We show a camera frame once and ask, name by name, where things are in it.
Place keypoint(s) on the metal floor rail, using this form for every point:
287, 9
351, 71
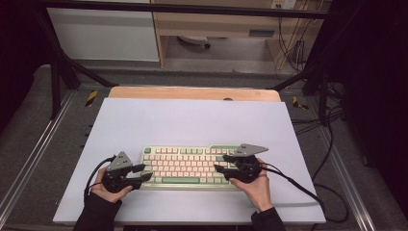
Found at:
38, 144
344, 173

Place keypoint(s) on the yellow and black tape strip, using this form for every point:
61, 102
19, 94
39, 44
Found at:
300, 104
91, 98

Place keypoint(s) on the person's right hand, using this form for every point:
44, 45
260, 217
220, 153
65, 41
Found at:
260, 192

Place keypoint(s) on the black horizontal frame bar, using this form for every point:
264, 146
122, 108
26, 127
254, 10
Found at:
192, 9

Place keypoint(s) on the white chair base with caster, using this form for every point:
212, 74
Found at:
194, 39

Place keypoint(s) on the black metal stand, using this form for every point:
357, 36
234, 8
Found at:
56, 80
322, 93

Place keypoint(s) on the white cabinet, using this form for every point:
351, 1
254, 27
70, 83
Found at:
102, 35

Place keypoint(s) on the dark curtain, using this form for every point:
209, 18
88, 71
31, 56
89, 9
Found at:
16, 48
375, 80

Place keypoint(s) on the green and cream keyboard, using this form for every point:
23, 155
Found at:
186, 166

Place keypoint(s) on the light wooden desk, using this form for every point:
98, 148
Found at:
208, 24

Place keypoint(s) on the white wall socket strip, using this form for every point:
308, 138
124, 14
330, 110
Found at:
284, 4

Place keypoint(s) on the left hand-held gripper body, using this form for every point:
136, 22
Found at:
120, 163

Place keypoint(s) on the person's left hand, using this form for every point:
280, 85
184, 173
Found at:
106, 194

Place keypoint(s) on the wooden table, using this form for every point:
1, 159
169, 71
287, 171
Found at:
179, 93

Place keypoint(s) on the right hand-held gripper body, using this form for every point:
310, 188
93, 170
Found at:
247, 168

